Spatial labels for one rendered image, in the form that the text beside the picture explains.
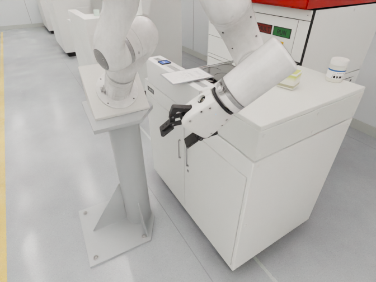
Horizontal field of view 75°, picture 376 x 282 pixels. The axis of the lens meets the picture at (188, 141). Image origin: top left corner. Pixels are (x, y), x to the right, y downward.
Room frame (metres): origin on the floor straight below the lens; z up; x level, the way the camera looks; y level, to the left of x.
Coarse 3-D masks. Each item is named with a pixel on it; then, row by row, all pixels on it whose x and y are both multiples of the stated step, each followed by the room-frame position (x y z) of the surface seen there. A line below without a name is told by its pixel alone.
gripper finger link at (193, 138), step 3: (189, 135) 0.55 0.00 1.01; (192, 135) 0.55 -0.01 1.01; (195, 135) 0.54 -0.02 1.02; (198, 135) 0.54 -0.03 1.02; (186, 138) 0.55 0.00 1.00; (189, 138) 0.55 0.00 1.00; (192, 138) 0.54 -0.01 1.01; (195, 138) 0.53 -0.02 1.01; (198, 138) 0.54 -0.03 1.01; (204, 138) 0.54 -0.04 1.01; (186, 141) 0.54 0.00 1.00; (189, 141) 0.54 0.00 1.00; (192, 141) 0.53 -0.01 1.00; (195, 141) 0.53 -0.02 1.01; (186, 144) 0.54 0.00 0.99; (189, 144) 0.53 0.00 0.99; (192, 144) 0.53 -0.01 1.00; (186, 147) 0.53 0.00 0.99; (189, 147) 0.53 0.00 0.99
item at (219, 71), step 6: (210, 66) 1.46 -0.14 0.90; (216, 66) 1.46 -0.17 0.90; (222, 66) 1.47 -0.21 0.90; (228, 66) 1.47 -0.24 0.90; (234, 66) 1.46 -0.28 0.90; (210, 72) 1.36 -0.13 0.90; (216, 72) 1.36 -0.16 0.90; (222, 72) 1.36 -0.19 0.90; (228, 72) 1.36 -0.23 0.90; (216, 78) 1.26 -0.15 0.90
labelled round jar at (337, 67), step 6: (336, 60) 1.05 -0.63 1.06; (342, 60) 1.05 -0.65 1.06; (348, 60) 1.05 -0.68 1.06; (330, 66) 1.07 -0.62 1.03; (336, 66) 1.05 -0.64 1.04; (342, 66) 1.04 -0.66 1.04; (330, 72) 1.06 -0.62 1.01; (336, 72) 1.04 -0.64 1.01; (342, 72) 1.04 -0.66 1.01; (330, 78) 1.05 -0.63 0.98; (336, 78) 1.04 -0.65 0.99; (342, 78) 1.04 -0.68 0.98
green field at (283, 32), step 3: (276, 27) 1.45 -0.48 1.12; (279, 27) 1.43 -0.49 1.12; (276, 30) 1.44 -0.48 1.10; (279, 30) 1.43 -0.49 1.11; (282, 30) 1.41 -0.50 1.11; (285, 30) 1.39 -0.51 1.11; (288, 30) 1.38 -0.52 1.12; (273, 33) 1.46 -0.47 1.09; (276, 33) 1.44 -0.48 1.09; (279, 33) 1.42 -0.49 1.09; (282, 33) 1.41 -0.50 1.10; (285, 33) 1.39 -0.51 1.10; (288, 33) 1.38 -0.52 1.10; (285, 36) 1.39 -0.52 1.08; (288, 36) 1.37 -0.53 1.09
